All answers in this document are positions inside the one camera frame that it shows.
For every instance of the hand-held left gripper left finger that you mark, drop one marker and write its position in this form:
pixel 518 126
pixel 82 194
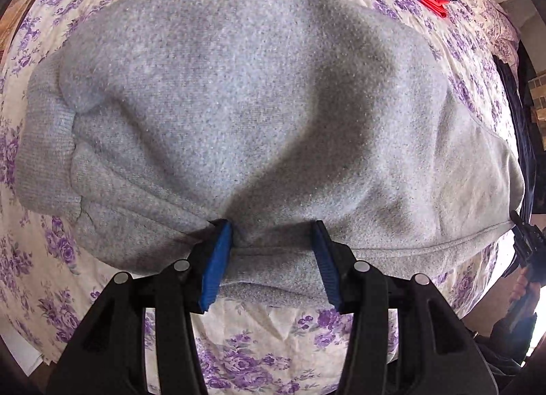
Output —
pixel 218 254

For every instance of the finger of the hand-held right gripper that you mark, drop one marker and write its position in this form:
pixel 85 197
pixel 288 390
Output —
pixel 521 237

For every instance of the purple floral bed sheet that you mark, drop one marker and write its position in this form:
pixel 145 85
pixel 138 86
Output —
pixel 264 352

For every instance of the person's right hand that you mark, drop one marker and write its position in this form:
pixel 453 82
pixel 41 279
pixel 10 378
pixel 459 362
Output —
pixel 520 288

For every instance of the grey knitted sweater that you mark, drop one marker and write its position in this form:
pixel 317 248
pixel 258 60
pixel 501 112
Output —
pixel 256 122

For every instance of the dark navy cloth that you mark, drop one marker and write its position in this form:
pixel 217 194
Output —
pixel 514 122

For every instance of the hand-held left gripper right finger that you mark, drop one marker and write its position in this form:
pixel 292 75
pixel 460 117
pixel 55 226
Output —
pixel 325 258

